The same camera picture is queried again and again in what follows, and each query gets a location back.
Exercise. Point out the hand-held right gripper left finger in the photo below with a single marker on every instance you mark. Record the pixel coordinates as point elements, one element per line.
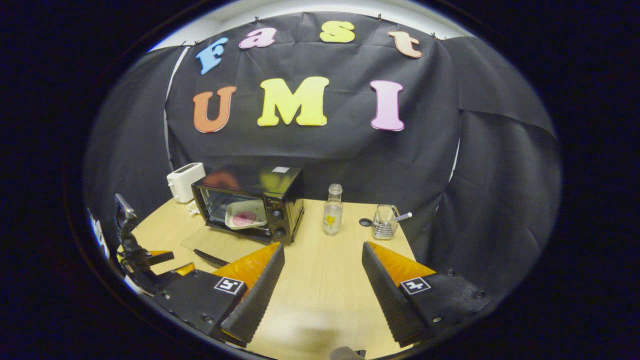
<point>255,305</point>

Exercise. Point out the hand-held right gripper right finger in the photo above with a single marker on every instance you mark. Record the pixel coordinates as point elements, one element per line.
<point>390,305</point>

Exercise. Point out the clear straw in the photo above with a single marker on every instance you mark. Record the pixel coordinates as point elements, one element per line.
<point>403,216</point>

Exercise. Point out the black electric oven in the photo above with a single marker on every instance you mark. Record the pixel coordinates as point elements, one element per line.
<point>287,200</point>

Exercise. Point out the pink round food slice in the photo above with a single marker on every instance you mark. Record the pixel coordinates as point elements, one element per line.
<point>244,218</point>

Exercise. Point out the clear bottle with yellow label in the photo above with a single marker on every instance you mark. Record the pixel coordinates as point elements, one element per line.
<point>332,215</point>

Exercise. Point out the small black round cap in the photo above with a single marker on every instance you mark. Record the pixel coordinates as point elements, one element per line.
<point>365,222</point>

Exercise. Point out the white square plate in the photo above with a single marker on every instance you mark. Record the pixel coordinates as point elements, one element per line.
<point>235,220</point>

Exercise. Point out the clear glass cup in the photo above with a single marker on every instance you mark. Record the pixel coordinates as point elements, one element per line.
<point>385,227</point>

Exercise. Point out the white toaster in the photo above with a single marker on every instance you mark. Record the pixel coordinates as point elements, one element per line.
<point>184,181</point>

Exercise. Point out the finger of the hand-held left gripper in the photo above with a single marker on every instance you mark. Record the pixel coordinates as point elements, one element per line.
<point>160,258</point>
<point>185,269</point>

